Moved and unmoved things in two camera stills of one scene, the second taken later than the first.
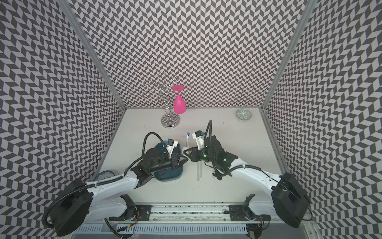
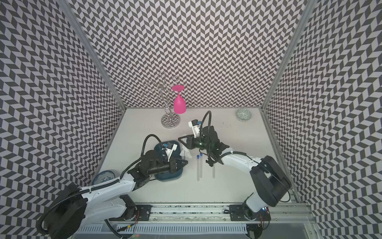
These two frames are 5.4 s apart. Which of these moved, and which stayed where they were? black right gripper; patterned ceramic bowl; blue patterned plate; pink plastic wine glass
Moved: black right gripper
Stayed: blue patterned plate; pink plastic wine glass; patterned ceramic bowl
